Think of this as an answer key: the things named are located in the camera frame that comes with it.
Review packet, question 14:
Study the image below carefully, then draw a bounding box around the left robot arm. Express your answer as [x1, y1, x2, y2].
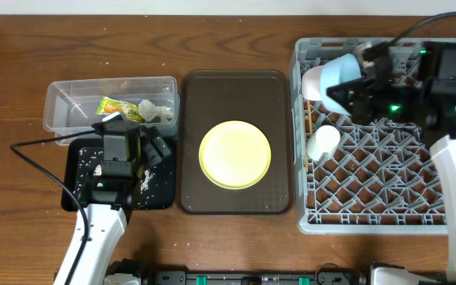
[55, 121, 175, 284]

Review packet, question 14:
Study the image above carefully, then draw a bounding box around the white bowl with rice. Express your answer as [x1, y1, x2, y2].
[302, 66, 323, 101]

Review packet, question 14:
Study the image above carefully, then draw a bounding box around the white tissue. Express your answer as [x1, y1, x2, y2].
[138, 100, 174, 124]

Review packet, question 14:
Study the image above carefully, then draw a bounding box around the dark brown serving tray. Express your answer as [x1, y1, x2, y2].
[177, 70, 294, 215]

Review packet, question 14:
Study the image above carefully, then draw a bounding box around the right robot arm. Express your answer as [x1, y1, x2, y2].
[326, 41, 456, 284]

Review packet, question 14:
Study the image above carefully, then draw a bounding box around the spilled rice pile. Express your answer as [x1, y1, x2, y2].
[64, 146, 176, 210]

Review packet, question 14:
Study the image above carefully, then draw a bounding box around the grey dishwasher rack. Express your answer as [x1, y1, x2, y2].
[289, 37, 447, 235]

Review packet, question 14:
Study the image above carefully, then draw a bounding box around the black plastic tray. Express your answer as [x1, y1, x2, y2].
[64, 138, 176, 211]

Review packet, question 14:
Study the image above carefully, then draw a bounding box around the white cup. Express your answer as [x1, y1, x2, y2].
[306, 125, 340, 162]

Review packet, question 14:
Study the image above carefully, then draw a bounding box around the green snack wrapper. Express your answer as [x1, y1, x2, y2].
[96, 97, 146, 124]

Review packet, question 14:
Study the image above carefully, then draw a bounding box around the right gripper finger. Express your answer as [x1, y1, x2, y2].
[356, 41, 393, 86]
[325, 78, 374, 125]

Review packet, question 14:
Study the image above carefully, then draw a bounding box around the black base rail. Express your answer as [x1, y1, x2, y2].
[106, 259, 369, 285]

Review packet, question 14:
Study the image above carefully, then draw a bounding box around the light blue bowl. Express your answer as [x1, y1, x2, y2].
[320, 54, 362, 115]

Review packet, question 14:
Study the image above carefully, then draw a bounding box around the yellow plate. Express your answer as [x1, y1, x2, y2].
[198, 120, 272, 191]

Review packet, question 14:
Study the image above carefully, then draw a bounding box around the clear plastic bin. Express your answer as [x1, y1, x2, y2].
[43, 76, 180, 139]

